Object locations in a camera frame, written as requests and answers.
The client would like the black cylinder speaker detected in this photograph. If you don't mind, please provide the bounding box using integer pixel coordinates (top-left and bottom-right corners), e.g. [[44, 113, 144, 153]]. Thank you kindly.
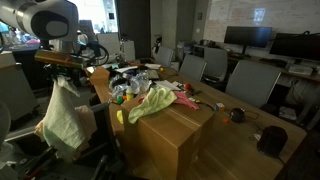
[[256, 125, 289, 158]]

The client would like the yellow handled tool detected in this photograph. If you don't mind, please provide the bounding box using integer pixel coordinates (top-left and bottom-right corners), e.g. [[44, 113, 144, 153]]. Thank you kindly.
[[194, 98, 216, 112]]

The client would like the white cabinet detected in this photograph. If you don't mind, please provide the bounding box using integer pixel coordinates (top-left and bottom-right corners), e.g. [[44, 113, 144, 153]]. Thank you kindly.
[[99, 32, 136, 64]]

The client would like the wrist mounted camera bar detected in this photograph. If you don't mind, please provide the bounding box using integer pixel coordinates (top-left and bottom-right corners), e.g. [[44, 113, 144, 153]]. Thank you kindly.
[[34, 49, 84, 69]]

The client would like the white desk device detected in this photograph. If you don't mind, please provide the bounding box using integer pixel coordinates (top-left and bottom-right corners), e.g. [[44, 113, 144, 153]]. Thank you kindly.
[[287, 63, 314, 76]]

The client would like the thin black speaker cable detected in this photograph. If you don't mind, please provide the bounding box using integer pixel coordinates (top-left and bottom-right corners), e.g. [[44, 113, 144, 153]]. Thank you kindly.
[[244, 109, 264, 141]]

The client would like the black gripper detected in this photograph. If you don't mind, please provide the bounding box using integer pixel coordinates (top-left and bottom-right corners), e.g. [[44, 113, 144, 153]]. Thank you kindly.
[[46, 65, 82, 88]]

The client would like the white terry towel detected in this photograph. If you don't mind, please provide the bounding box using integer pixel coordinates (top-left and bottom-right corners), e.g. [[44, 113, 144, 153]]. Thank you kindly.
[[42, 74, 88, 163]]

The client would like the white papers stack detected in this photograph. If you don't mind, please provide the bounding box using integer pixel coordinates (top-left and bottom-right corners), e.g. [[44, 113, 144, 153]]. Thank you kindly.
[[153, 79, 183, 92]]

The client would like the light green cloth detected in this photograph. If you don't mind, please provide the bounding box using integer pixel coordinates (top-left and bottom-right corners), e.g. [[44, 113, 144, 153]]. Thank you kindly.
[[128, 87, 178, 124]]

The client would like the pink cloth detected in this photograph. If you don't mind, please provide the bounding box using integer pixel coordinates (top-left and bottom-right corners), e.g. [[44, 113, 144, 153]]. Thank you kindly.
[[173, 91, 200, 111]]

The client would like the white box under desk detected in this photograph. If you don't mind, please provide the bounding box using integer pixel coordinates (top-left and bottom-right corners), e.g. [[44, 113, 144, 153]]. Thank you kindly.
[[278, 105, 298, 121]]

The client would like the black computer monitor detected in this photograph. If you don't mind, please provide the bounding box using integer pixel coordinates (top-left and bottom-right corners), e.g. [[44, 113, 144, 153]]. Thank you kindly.
[[223, 26, 273, 56], [269, 31, 320, 62]]

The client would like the grey cabinet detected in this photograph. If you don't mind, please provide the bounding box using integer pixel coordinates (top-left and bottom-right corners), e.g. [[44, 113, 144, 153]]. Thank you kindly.
[[0, 51, 38, 123]]

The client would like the white bottle yellow label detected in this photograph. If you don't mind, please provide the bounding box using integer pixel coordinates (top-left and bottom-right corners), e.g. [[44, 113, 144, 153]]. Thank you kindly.
[[125, 85, 135, 102]]

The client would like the clear plastic bags pile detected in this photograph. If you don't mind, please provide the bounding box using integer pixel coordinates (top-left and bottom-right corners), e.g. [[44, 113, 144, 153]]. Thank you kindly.
[[109, 70, 151, 100]]

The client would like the peach cloth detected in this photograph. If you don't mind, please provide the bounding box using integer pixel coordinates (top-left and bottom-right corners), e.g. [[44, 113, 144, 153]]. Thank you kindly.
[[34, 104, 98, 153]]

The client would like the large brown cardboard box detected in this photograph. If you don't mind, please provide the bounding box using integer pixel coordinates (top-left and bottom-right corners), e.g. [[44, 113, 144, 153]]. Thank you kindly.
[[120, 96, 216, 180]]

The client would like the small black round speaker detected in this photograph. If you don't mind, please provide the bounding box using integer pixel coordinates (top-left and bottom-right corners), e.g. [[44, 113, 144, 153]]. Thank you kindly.
[[229, 107, 247, 124]]

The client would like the small brown cardboard piece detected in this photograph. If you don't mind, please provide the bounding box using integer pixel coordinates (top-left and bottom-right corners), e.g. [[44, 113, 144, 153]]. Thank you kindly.
[[89, 65, 111, 87]]

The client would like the yellow cloth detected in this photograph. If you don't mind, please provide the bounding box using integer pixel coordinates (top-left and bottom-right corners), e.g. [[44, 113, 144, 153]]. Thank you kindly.
[[116, 109, 125, 125]]

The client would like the grey office chair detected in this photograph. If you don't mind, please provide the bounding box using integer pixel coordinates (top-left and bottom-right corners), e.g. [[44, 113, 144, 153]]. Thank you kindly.
[[179, 54, 207, 83], [225, 59, 283, 109], [154, 45, 175, 68], [202, 47, 229, 84], [0, 101, 124, 180]]

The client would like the Rubik's cube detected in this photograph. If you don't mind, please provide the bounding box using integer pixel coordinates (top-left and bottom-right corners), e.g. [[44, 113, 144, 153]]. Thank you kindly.
[[214, 102, 226, 113]]

